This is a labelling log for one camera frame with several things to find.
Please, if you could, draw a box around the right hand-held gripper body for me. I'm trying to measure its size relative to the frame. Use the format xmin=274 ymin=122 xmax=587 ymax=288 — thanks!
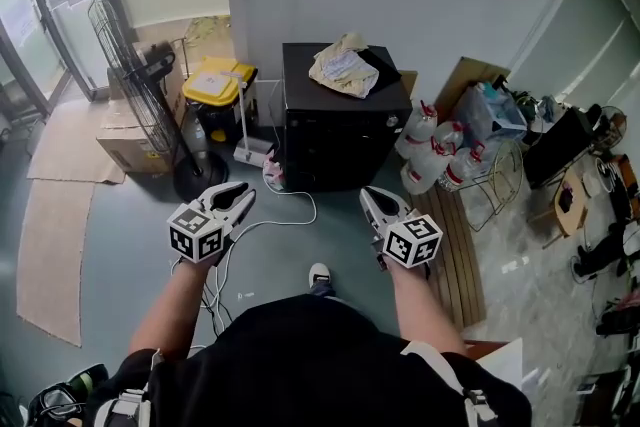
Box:
xmin=369 ymin=208 xmax=444 ymax=272

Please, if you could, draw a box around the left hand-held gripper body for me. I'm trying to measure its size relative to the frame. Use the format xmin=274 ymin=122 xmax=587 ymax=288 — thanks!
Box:
xmin=168 ymin=194 xmax=236 ymax=265

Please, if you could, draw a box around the black washing machine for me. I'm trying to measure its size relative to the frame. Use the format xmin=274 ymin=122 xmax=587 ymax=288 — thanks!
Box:
xmin=281 ymin=42 xmax=415 ymax=193

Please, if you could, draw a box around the person's left forearm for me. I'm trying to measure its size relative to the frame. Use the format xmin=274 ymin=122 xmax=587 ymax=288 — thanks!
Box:
xmin=128 ymin=257 xmax=212 ymax=362

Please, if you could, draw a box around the person's right forearm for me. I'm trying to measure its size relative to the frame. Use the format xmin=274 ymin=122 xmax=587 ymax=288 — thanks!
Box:
xmin=387 ymin=259 xmax=469 ymax=357

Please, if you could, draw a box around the clear water jug red cap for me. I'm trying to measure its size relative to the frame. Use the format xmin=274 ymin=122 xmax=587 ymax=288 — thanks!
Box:
xmin=431 ymin=119 xmax=467 ymax=157
xmin=394 ymin=100 xmax=440 ymax=160
xmin=399 ymin=142 xmax=454 ymax=196
xmin=438 ymin=141 xmax=488 ymax=192

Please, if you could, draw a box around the wooden slat board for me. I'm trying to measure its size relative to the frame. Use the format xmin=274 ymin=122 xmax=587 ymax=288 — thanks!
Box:
xmin=410 ymin=184 xmax=488 ymax=332

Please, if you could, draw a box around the pink white packet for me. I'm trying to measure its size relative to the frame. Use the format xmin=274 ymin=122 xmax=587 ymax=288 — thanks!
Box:
xmin=262 ymin=154 xmax=287 ymax=190

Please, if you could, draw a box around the clear plastic bottle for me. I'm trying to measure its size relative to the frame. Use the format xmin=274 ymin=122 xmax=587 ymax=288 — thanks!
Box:
xmin=181 ymin=112 xmax=208 ymax=155

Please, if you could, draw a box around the white pole stand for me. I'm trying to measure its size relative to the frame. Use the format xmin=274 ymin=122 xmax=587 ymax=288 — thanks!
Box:
xmin=219 ymin=69 xmax=274 ymax=167

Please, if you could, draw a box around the person's white shoe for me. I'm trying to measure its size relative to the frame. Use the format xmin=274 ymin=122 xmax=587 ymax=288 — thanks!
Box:
xmin=308 ymin=262 xmax=333 ymax=289

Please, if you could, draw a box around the yellow lid black bin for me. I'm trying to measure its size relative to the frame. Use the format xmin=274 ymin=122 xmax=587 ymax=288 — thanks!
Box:
xmin=181 ymin=56 xmax=260 ymax=144

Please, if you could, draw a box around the black standing fan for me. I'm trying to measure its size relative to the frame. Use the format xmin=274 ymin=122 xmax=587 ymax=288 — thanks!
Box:
xmin=87 ymin=0 xmax=231 ymax=203

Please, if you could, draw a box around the brown cardboard box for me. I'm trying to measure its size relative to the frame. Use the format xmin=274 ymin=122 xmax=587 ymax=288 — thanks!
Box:
xmin=95 ymin=64 xmax=189 ymax=175

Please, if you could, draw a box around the clear plastic bag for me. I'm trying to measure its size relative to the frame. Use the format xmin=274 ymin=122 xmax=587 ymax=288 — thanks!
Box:
xmin=451 ymin=82 xmax=529 ymax=152

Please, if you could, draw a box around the black flat board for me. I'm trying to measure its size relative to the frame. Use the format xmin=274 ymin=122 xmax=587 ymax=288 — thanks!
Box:
xmin=357 ymin=45 xmax=403 ymax=94

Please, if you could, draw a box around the beige crumpled cloth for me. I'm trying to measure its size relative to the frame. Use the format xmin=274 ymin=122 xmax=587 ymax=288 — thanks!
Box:
xmin=308 ymin=32 xmax=380 ymax=100

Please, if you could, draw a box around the brown cardboard sheet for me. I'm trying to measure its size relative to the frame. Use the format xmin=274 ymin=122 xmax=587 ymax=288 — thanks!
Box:
xmin=433 ymin=56 xmax=512 ymax=117

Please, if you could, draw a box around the long brown floor mat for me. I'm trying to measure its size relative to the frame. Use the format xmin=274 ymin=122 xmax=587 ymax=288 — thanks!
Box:
xmin=15 ymin=178 xmax=97 ymax=348

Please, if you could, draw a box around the small brown floor mat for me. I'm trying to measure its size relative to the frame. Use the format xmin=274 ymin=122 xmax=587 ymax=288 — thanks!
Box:
xmin=26 ymin=102 xmax=127 ymax=185

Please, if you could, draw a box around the white paper sheet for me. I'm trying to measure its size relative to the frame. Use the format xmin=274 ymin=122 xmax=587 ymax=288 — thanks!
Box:
xmin=471 ymin=337 xmax=524 ymax=397

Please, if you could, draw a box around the person's black shirt torso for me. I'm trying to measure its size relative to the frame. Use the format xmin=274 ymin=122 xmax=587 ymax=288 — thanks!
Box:
xmin=84 ymin=293 xmax=534 ymax=427

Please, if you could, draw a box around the wooden stool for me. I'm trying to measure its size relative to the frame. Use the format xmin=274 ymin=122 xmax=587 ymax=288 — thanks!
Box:
xmin=528 ymin=167 xmax=591 ymax=250

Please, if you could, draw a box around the black flat case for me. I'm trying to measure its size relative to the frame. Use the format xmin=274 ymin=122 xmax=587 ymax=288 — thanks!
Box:
xmin=522 ymin=106 xmax=597 ymax=190

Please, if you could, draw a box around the black green bag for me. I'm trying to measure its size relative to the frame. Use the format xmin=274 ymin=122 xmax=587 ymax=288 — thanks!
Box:
xmin=25 ymin=363 xmax=110 ymax=427

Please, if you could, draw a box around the small round desk fan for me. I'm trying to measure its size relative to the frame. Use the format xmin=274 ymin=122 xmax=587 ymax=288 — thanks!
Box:
xmin=596 ymin=105 xmax=628 ymax=149

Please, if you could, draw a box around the glass door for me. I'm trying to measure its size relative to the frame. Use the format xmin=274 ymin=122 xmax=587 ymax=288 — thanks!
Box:
xmin=0 ymin=0 xmax=112 ymax=117

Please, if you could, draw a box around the white cable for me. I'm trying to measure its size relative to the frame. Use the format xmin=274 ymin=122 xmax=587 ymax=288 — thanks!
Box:
xmin=171 ymin=79 xmax=319 ymax=341

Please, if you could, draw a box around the wire frame rack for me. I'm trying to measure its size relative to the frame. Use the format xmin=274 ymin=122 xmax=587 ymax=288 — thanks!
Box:
xmin=456 ymin=137 xmax=525 ymax=233

